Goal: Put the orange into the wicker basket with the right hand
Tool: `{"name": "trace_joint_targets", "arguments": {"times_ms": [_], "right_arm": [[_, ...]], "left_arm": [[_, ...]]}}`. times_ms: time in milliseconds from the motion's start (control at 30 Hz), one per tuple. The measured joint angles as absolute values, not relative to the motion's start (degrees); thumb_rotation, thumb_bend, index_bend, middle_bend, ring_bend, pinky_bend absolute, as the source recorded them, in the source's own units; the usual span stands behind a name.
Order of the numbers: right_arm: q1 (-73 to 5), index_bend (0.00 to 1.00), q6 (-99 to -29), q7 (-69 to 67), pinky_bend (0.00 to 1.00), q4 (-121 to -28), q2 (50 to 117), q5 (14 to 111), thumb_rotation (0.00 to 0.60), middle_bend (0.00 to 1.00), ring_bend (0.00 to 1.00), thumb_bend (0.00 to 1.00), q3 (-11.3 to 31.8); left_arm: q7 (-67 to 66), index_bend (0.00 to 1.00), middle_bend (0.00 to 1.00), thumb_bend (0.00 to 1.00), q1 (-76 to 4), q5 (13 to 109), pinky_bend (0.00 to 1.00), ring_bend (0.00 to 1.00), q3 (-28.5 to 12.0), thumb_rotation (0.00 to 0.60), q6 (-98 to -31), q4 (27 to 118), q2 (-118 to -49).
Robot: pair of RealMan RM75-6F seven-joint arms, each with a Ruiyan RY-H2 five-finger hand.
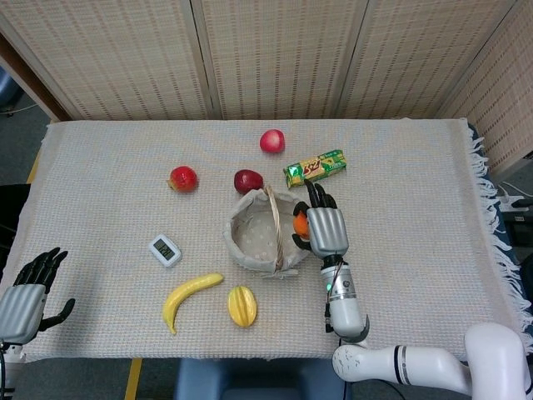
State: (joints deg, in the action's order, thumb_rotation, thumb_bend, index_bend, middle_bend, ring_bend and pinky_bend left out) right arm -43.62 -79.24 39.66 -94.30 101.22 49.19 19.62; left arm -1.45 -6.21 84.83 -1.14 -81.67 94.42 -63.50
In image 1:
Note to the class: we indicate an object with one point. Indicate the orange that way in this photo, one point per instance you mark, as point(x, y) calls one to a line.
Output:
point(300, 225)

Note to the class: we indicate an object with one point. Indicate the yellow starfruit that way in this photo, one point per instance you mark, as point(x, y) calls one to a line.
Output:
point(242, 306)

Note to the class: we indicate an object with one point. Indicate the pink peach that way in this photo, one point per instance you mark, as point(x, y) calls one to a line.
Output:
point(272, 141)

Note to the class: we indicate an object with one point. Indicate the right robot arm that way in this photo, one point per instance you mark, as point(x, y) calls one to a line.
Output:
point(412, 354)

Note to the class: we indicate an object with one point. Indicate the dark red apple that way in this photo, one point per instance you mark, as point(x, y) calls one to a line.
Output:
point(247, 181)

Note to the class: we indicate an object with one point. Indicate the white digital timer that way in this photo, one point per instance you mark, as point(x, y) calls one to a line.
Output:
point(166, 250)

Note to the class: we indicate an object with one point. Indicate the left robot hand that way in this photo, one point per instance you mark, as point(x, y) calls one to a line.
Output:
point(21, 306)

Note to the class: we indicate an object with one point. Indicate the green biscuit packet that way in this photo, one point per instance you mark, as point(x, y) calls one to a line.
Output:
point(315, 167)

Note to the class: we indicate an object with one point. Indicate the grey woven basket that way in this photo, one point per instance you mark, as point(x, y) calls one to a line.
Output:
point(262, 237)

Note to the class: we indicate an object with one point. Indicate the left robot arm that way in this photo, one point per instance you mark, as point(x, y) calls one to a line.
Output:
point(3, 366)

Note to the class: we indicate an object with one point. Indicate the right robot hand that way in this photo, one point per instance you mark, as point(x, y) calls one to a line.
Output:
point(327, 229)

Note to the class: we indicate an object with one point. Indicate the bamboo folding screen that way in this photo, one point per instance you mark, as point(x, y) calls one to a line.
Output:
point(270, 58)

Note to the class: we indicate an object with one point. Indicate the yellow banana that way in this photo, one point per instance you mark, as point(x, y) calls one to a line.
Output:
point(187, 298)

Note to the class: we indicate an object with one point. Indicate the white power strip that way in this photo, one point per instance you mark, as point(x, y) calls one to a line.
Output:
point(511, 200)

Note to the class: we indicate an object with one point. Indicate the beige woven tablecloth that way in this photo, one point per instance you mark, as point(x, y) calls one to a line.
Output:
point(104, 208)

